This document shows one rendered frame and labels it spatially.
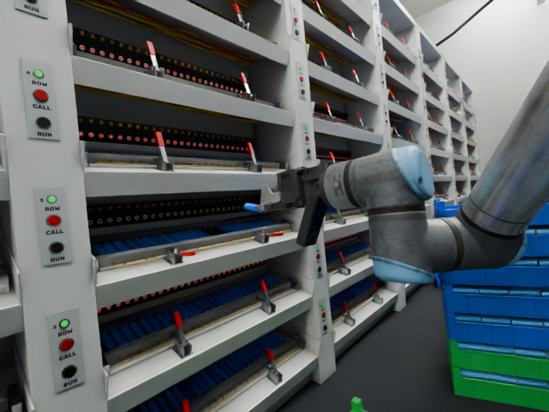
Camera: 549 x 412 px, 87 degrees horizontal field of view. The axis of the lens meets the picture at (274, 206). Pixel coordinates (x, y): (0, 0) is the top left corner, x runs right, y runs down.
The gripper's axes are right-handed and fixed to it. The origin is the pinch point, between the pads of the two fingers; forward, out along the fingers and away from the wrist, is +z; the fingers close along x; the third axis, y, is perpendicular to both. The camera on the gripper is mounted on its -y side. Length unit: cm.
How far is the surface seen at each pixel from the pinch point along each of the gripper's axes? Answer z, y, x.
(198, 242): 12.1, -5.7, 11.7
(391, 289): 12, -47, -95
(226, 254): 7.5, -9.5, 7.2
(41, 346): 8.2, -16.4, 43.2
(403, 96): 13, 68, -165
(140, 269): 10.0, -8.7, 26.6
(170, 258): 9.6, -7.8, 20.4
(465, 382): -27, -56, -43
